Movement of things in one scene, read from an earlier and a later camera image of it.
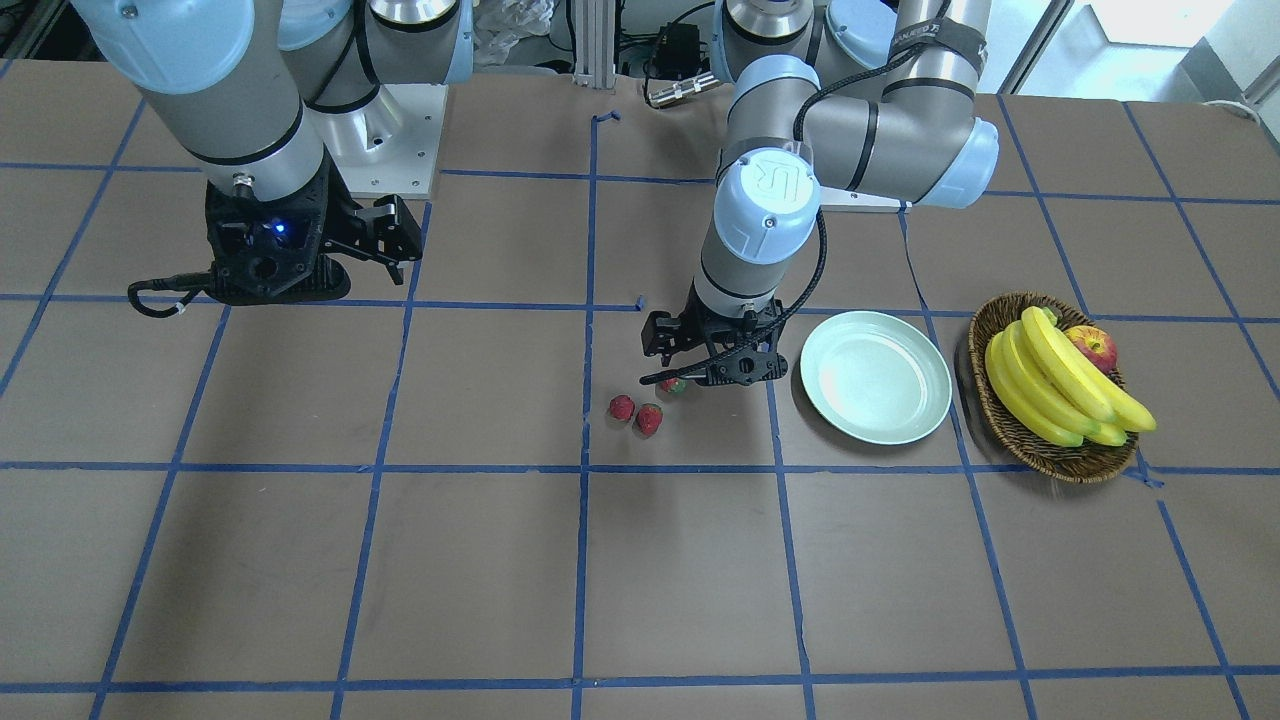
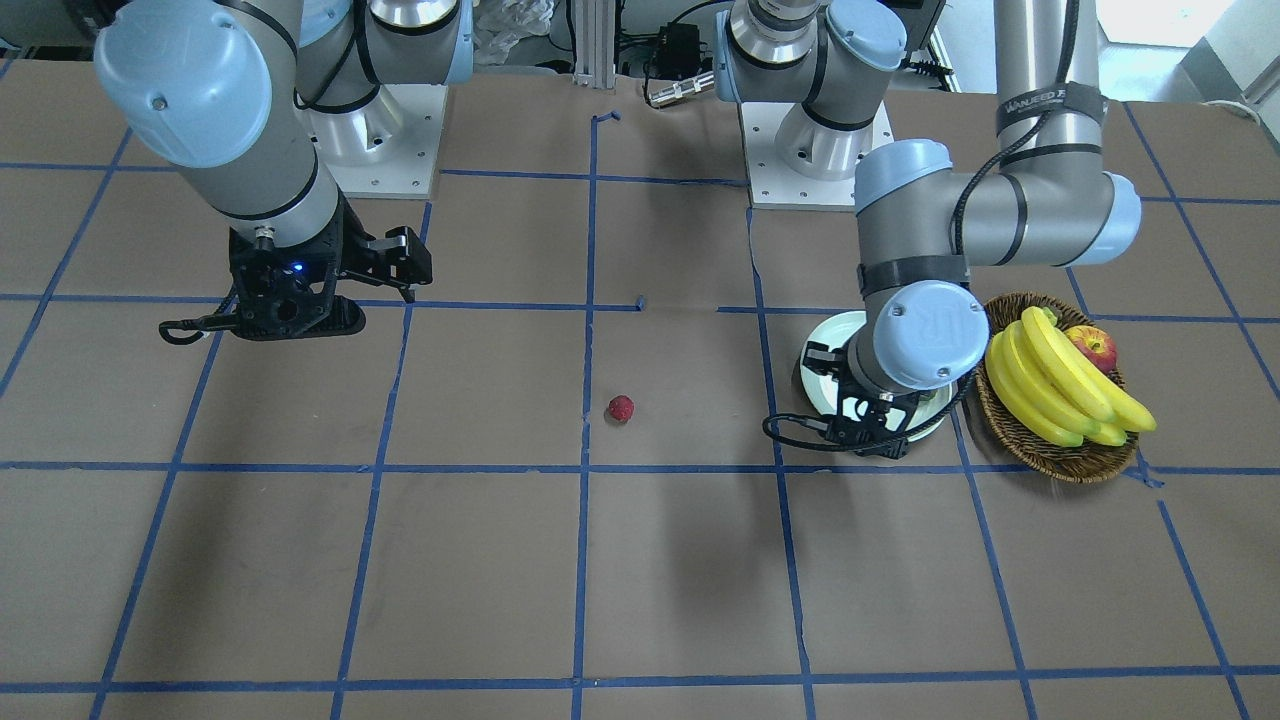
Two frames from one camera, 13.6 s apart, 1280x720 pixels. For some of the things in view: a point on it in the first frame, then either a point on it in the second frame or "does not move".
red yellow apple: x=1096 y=343 does not move
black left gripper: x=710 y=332 -> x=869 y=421
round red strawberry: x=622 y=407 does not move
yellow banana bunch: x=1043 y=381 does not move
